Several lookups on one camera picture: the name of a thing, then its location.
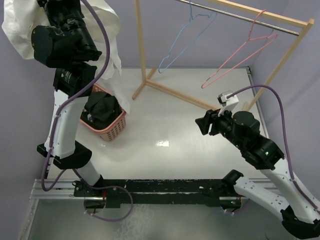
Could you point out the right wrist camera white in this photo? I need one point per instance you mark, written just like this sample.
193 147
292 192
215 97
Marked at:
228 102

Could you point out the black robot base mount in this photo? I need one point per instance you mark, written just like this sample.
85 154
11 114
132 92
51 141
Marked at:
208 192

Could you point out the wooden clothes rack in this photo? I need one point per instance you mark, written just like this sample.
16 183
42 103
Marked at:
304 26

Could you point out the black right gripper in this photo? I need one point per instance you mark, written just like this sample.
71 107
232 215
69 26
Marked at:
210 116

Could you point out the pink plastic laundry basket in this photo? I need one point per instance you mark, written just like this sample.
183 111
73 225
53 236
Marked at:
115 128

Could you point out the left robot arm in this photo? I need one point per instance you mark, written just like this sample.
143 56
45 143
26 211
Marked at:
67 46

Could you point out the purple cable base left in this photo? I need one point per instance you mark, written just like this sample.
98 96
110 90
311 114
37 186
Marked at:
108 197

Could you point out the dark pinstriped shirt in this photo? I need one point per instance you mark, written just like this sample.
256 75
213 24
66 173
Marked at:
100 110

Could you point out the blue hanger hook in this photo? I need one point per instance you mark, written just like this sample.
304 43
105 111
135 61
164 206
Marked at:
197 24

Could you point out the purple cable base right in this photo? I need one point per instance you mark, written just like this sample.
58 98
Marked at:
236 206

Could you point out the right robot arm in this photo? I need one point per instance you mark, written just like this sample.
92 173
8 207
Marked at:
241 129

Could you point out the purple cable base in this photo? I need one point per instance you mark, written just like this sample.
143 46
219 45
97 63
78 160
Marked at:
236 206
108 197

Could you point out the white shirt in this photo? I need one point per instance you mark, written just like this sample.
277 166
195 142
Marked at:
22 16

